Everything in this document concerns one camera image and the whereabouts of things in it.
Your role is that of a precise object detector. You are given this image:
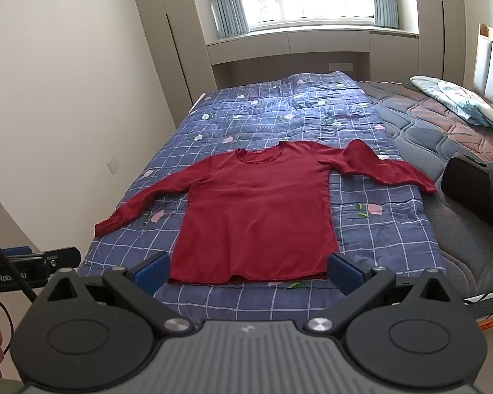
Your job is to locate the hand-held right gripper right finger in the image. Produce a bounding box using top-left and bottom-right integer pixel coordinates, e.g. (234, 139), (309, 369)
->
(306, 252), (461, 334)

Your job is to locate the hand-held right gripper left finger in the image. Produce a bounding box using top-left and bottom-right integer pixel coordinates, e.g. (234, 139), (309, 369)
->
(41, 252), (194, 335)

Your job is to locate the red long-sleeve shirt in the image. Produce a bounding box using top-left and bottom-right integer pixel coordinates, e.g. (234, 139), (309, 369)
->
(94, 140), (437, 286)

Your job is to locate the dark brown bag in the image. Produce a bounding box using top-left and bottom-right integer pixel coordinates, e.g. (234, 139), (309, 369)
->
(440, 152), (493, 241)

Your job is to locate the quilted grey brown mattress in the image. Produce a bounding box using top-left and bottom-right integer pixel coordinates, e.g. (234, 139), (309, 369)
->
(355, 80), (493, 331)

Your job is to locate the blue checked floral blanket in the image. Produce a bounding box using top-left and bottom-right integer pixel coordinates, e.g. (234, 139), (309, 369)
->
(77, 72), (448, 323)

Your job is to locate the light floral pillow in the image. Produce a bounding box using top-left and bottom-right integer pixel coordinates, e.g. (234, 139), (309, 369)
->
(410, 75), (493, 133)

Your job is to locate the beige window bench cabinet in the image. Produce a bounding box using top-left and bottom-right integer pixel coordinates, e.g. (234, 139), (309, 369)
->
(205, 24), (420, 79)

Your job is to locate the black cable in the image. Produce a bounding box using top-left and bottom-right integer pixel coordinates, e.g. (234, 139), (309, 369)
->
(0, 225), (38, 301)

